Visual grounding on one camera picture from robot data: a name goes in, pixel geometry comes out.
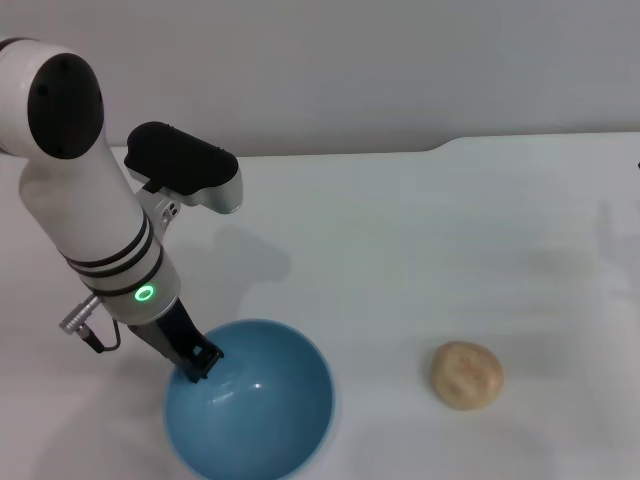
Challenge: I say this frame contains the left arm cable with connector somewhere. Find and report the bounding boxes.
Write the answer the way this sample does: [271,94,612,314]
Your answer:
[58,293,122,354]

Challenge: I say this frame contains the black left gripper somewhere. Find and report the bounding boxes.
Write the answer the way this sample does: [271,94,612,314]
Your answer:
[130,299,224,384]

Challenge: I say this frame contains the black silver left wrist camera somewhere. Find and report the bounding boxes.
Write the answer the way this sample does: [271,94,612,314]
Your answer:
[123,120,245,236]

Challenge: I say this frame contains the round beige egg yolk pastry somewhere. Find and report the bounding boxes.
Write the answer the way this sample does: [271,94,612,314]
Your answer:
[429,340,504,412]

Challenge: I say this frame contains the blue ceramic bowl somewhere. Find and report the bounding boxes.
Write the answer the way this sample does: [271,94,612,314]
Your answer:
[163,318,335,480]

